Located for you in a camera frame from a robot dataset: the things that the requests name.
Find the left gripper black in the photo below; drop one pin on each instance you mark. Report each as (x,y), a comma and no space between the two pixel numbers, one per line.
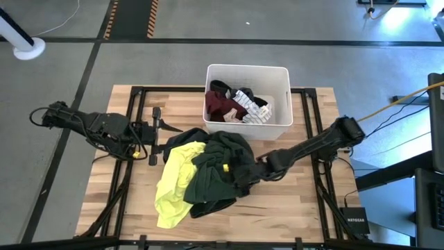
(154,135)

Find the black floor mat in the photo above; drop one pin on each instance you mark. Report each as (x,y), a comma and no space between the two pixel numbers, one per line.
(392,1)

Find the maroon garment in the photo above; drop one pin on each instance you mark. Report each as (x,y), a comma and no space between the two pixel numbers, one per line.
(218,106)

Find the black metal table frame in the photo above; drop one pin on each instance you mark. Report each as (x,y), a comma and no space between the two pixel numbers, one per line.
(173,89)

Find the small black garment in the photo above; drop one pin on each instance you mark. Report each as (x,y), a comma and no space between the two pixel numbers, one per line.
(218,85)

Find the neon yellow shirt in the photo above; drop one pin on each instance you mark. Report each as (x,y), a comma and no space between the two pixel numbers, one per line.
(177,180)

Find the dark green shirt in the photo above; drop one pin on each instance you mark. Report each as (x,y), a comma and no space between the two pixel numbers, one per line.
(208,173)

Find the white pole with round base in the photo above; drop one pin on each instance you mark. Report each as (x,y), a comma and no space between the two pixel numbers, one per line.
(29,48)

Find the black keyboard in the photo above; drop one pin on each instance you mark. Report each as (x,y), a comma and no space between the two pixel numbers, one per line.
(439,206)

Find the white black striped shirt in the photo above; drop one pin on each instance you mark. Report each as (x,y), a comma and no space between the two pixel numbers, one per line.
(255,112)

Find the black computer tower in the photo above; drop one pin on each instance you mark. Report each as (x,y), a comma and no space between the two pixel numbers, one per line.
(437,121)

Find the white plastic bin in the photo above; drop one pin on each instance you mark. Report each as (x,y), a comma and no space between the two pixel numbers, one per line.
(274,80)

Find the black Netgear network switch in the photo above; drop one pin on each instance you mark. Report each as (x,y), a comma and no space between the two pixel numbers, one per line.
(355,220)

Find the black desk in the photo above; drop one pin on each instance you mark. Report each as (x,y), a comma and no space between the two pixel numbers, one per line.
(424,208)

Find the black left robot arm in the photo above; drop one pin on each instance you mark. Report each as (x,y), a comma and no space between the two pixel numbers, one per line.
(104,128)

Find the beige sock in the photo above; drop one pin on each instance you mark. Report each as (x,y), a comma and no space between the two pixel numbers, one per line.
(231,116)

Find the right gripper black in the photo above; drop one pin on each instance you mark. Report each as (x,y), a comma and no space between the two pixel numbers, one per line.
(249,173)

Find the black hazard striped floor ramp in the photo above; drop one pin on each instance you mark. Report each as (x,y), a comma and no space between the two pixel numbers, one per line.
(132,17)

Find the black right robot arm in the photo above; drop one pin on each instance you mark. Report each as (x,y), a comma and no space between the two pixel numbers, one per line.
(312,146)

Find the black floor plate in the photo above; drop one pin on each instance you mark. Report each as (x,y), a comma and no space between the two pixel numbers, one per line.
(412,100)

